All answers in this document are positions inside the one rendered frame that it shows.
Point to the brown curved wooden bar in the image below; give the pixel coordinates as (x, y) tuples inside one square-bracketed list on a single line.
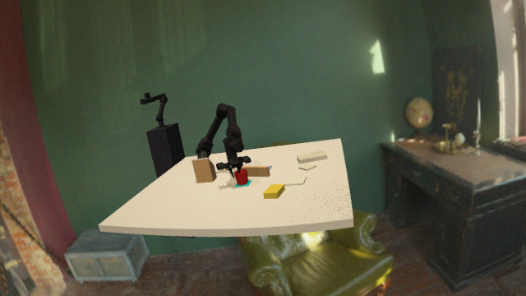
[(257, 171)]

